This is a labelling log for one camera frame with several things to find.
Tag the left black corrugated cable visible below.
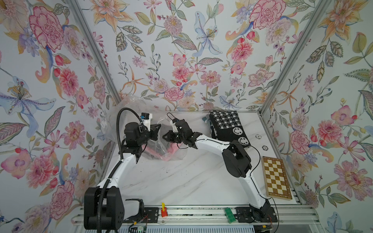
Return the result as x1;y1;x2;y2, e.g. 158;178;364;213
96;107;143;233

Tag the black smiley knitted blanket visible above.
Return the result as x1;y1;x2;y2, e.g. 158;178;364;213
209;110;251;148

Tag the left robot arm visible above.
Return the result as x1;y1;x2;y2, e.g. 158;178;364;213
84;120;161;233

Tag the red yellow clamp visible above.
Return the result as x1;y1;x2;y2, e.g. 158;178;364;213
161;203;168;217

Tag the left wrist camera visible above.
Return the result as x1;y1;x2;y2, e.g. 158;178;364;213
140;113;153;132

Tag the left aluminium corner post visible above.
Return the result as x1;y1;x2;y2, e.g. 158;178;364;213
67;0;121;106

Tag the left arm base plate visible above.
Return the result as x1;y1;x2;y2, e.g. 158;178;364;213
122;207;160;224

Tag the pink folded blanket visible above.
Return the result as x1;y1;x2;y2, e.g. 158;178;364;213
144;142;179;161

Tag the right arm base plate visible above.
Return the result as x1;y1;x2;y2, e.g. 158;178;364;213
235;206;278;223

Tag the grey fuzzy blanket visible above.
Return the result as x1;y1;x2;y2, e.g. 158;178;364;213
146;138;172;156

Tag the green block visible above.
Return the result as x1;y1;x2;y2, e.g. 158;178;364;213
224;207;236;224

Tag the aluminium front rail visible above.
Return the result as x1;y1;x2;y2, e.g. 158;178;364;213
71;204;320;226

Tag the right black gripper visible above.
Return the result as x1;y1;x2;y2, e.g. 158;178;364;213
162;131;187;144

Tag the wooden chessboard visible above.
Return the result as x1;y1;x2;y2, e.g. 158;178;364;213
261;156;292;200

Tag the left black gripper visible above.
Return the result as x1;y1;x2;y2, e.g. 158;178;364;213
135;124;161;147

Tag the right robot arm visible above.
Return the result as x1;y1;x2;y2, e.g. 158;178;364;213
162;119;276;218

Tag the right aluminium corner post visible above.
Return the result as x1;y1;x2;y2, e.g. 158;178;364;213
258;0;330;116

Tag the clear plastic vacuum bag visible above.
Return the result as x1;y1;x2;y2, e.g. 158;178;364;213
99;96;187;162

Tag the aluminium corner post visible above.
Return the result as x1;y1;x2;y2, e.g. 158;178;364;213
67;0;121;106
258;0;330;116

